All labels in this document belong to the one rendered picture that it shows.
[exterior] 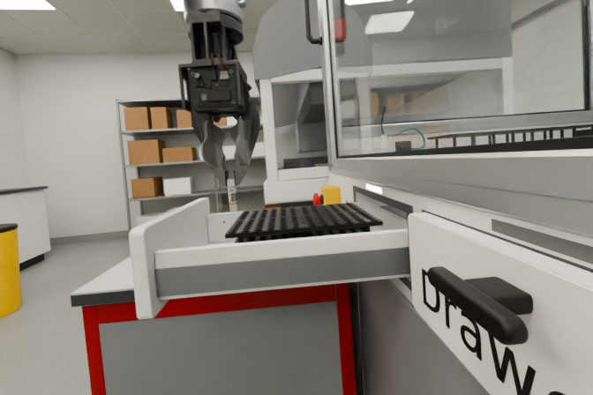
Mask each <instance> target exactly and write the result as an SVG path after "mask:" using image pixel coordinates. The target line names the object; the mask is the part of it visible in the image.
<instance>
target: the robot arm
mask: <svg viewBox="0 0 593 395"><path fill-rule="evenodd" d="M183 6H184V22H185V24H186V25H187V30H188V37H189V39H190V40H191V55H192V63H183V64H179V65H178V71H179V81H180V91H181V101H182V109H184V110H186V111H188V112H191V110H193V111H194V113H193V114H192V117H191V119H192V126H193V129H194V131H195V133H196V135H197V137H198V139H199V141H200V143H201V155H202V158H203V160H204V161H205V162H207V163H208V164H209V167H210V168H211V169H212V171H213V173H214V175H215V177H216V178H217V180H218V181H219V182H220V183H221V184H222V185H223V186H227V179H229V171H228V170H227V169H226V167H225V159H226V156H225V154H224V152H223V150H222V144H223V141H224V139H225V133H224V130H223V129H221V128H219V127H218V126H216V125H215V124H214V122H216V123H218V122H219V121H220V120H221V118H222V117H232V116H233V117H234V118H235V119H236V125H234V126H233V127H232V128H231V137H232V138H233V140H234V142H235V144H236V151H235V154H234V157H235V160H236V168H235V170H234V178H235V186H237V185H239V184H240V182H241V181H242V180H243V179H244V176H245V174H246V172H247V170H248V167H249V165H250V161H251V157H252V153H253V149H254V147H255V145H256V141H257V137H258V134H259V127H260V117H259V111H258V108H257V99H256V98H251V96H250V93H249V91H250V90H251V86H250V85H249V84H248V83H247V75H246V73H245V72H244V69H243V67H242V66H241V64H240V63H239V61H238V58H237V55H236V50H235V48H234V46H236V45H238V44H240V43H241V42H242V41H243V39H244V36H243V24H244V23H243V13H242V10H241V8H245V7H246V1H245V0H183ZM189 68H190V69H189ZM188 69H189V70H188ZM184 81H185V82H186V92H187V101H186V100H185V98H184ZM240 116H241V118H240ZM212 118H213V119H212ZM213 120H214V122H213Z"/></svg>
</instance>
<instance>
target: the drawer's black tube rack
mask: <svg viewBox="0 0 593 395"><path fill-rule="evenodd" d="M250 213H251V214H250V215H249V217H248V219H247V220H246V222H245V223H244V225H243V226H242V228H241V230H238V231H239V233H238V237H237V238H236V240H235V242H234V243H240V242H261V241H271V240H281V239H292V238H302V237H313V236H323V235H343V234H354V233H364V232H371V230H370V227H372V226H383V221H382V220H380V219H378V218H377V217H375V216H373V215H372V214H370V213H368V212H367V211H365V210H364V209H362V208H360V207H359V206H357V205H355V204H353V203H344V204H333V205H312V206H301V207H290V208H279V209H267V210H257V211H252V212H250Z"/></svg>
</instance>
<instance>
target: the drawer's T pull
mask: <svg viewBox="0 0 593 395"><path fill-rule="evenodd" d="M427 276H428V280H429V282H430V283H431V285H432V286H433V287H435V288H436V289H437V290H438V291H440V292H441V293H442V294H443V295H444V296H445V297H446V298H447V299H448V300H450V301H451V302H452V303H453V304H454V305H456V306H457V307H458V308H459V309H461V310H462V311H463V312H464V313H465V314H467V315H468V316H469V317H470V318H472V319H473V320H474V321H475V322H476V323H478V324H479V325H480V326H481V327H483V328H484V329H485V330H486V331H487V332H489V333H490V334H491V335H492V336H493V337H494V338H495V339H496V340H497V341H499V342H500V343H501V344H503V345H507V346H510V345H519V344H523V343H525V342H526V341H527V340H528V337H529V332H528V329H527V326H526V324H525V323H524V322H523V321H522V320H521V319H520V318H519V317H518V316H517V315H524V314H530V313H532V311H533V299H532V297H531V295H530V294H528V293H527V292H525V291H523V290H521V289H520V288H518V287H516V286H514V285H512V284H510V283H508V282H506V281H504V280H503V279H501V278H499V277H486V278H477V279H465V280H463V279H461V278H460V277H458V276H457V275H455V274H454V273H452V272H450V271H449V270H448V269H447V268H445V267H443V266H436V267H431V268H429V270H428V272H427Z"/></svg>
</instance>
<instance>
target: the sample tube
mask: <svg viewBox="0 0 593 395"><path fill-rule="evenodd" d="M227 186H228V192H229V209H230V211H231V212H235V211H237V201H236V186H235V179H227Z"/></svg>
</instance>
